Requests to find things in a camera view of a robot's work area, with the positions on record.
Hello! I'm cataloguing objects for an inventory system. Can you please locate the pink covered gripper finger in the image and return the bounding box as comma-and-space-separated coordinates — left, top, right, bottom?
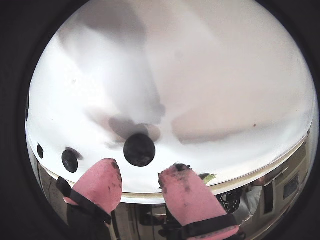
55, 157, 124, 240
157, 162, 248, 240

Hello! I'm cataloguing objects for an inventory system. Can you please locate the green leaf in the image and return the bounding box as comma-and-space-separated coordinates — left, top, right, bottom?
198, 173, 217, 187

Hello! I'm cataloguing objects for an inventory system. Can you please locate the dark framed panel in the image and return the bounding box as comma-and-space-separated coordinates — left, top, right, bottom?
282, 174, 301, 200

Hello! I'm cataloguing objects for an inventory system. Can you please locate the grey sleeved forearm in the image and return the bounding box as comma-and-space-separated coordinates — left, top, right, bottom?
234, 183, 265, 222

